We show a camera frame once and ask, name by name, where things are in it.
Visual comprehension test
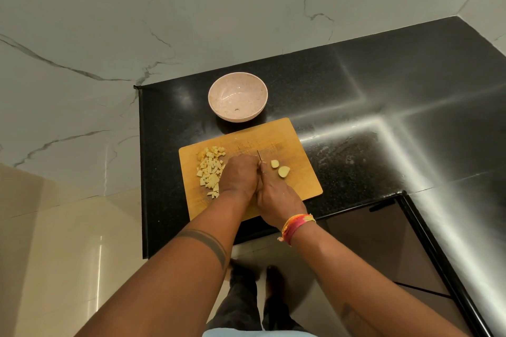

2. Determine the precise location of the person's left hand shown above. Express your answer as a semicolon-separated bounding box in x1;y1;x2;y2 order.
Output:
218;154;261;201

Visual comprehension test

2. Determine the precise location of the person's right hand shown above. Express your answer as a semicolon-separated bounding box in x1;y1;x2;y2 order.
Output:
256;161;309;231

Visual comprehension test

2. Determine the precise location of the pile of diced potato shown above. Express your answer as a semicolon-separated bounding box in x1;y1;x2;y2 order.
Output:
196;146;228;200

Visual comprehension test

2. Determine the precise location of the pink speckled bowl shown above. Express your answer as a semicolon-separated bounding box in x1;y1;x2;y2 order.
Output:
208;72;269;123

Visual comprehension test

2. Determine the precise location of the person's right forearm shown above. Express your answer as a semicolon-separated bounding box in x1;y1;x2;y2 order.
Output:
292;224;467;337

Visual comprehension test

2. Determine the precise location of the person's left forearm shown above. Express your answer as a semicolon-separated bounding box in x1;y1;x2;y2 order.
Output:
75;190;258;337

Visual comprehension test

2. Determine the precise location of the wooden cutting board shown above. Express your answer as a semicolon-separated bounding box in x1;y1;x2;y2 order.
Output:
178;117;324;222

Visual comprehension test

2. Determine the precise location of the red orange thread bracelet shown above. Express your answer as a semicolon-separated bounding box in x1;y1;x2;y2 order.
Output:
277;213;317;246

